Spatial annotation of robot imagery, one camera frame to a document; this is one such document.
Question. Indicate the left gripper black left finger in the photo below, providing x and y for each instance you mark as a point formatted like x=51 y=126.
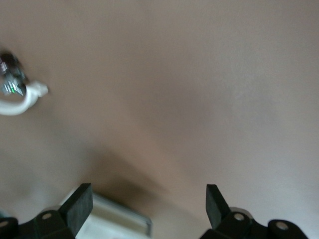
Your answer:
x=77 y=209

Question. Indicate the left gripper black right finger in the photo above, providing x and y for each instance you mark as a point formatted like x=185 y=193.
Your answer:
x=215 y=209

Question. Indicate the white drawer cabinet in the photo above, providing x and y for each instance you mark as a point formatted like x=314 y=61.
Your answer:
x=112 y=219

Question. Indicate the brown table cover mat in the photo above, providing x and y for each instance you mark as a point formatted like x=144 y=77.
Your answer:
x=174 y=74

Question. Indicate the white curved plastic bracket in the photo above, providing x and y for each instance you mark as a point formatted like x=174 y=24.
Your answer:
x=27 y=99

